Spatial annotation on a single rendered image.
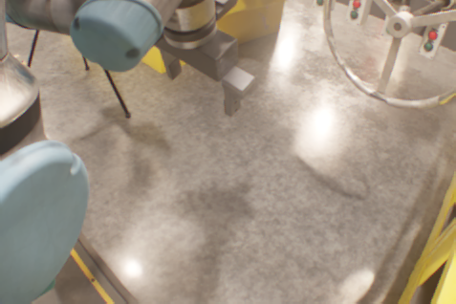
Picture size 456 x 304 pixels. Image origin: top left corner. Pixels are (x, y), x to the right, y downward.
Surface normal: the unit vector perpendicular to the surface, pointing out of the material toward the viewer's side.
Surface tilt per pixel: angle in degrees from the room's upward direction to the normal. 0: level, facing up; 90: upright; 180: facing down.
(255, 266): 0
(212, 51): 25
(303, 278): 0
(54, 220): 97
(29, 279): 97
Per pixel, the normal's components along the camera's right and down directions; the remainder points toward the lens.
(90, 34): -0.34, 0.84
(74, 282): 0.10, -0.77
